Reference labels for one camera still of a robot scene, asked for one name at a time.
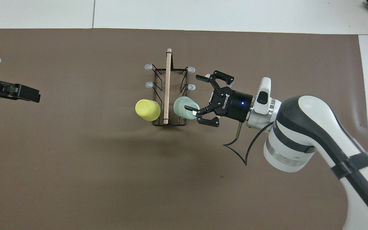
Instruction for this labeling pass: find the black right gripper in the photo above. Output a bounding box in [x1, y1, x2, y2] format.
[184, 70, 254, 128]

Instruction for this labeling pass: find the pale green plastic cup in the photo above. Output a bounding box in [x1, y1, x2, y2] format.
[173, 96, 200, 120]

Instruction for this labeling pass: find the yellow plastic cup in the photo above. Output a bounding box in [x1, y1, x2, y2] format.
[135, 99, 161, 121]

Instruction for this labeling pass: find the brown table mat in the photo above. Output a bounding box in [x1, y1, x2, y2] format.
[0, 28, 368, 230]

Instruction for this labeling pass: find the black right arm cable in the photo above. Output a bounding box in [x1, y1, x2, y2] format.
[223, 122, 274, 166]

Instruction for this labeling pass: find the black wire cup rack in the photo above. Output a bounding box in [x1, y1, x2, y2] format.
[144, 48, 196, 126]

